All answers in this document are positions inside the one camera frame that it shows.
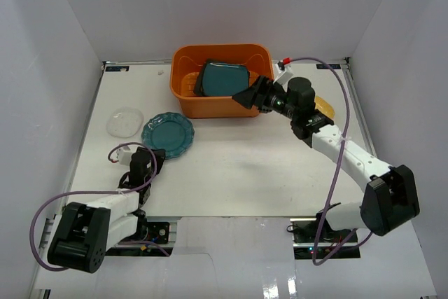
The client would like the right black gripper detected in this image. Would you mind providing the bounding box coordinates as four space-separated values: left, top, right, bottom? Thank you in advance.
232 76 298 121

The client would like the teal square plate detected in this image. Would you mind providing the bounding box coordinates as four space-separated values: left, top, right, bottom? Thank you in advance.
201 62 250 97

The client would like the teal scalloped round plate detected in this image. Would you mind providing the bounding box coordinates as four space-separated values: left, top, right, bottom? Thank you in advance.
141 112 195 160

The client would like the black amber square plate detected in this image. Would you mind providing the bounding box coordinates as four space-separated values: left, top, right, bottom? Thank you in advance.
192 59 251 97

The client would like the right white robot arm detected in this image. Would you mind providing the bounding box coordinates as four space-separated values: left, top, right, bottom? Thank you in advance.
232 76 420 242

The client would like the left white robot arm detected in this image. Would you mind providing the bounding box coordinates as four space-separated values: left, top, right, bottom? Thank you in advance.
47 146 166 273

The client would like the orange plastic bin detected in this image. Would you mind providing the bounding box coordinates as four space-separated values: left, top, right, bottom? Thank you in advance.
169 43 274 118

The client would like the small yellow square dish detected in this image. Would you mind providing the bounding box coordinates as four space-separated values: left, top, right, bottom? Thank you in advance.
314 96 335 120

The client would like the right blue corner label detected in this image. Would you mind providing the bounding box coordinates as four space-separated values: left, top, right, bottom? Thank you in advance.
316 64 341 70

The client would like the blue corner label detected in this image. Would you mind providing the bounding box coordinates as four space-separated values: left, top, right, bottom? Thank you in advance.
316 64 341 70
104 66 130 72

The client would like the left blue corner label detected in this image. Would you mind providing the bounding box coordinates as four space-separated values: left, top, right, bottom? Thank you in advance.
104 66 130 72

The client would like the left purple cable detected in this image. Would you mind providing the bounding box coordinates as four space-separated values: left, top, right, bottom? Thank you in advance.
29 143 172 272

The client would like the purple cable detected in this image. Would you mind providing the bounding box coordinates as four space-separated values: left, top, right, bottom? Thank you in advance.
290 56 374 267
29 143 172 272

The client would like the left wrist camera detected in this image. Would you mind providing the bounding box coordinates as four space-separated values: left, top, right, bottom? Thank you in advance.
116 146 133 167

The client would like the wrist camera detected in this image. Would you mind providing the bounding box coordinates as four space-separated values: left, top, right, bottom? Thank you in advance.
116 146 133 167
274 58 293 85

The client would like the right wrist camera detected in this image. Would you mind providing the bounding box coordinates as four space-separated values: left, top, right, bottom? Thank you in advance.
274 58 293 85

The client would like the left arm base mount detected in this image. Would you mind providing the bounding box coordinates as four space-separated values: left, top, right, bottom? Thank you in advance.
106 222 174 257

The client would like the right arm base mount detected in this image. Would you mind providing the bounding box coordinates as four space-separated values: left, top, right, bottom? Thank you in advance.
286 218 361 260

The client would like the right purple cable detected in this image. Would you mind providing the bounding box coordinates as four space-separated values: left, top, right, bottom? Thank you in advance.
290 56 374 267

